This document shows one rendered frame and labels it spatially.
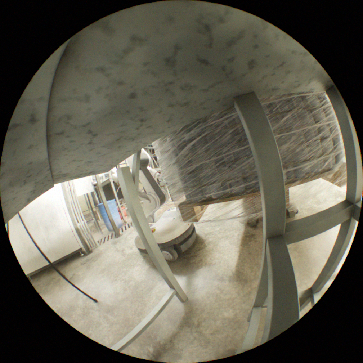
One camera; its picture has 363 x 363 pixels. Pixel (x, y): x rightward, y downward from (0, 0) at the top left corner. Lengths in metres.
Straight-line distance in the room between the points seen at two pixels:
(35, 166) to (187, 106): 0.21
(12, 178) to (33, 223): 1.88
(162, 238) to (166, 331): 0.69
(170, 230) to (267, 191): 0.85
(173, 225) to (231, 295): 0.68
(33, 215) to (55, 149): 1.87
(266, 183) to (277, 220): 0.06
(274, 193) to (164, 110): 0.18
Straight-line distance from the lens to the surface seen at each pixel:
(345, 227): 0.36
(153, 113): 0.16
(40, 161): 0.18
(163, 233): 0.94
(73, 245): 2.03
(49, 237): 2.02
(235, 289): 0.82
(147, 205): 1.08
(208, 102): 0.17
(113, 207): 2.60
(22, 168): 0.17
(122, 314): 0.98
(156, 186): 1.10
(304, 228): 0.24
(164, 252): 1.05
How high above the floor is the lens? 0.73
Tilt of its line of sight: 4 degrees down
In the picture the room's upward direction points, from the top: 17 degrees counter-clockwise
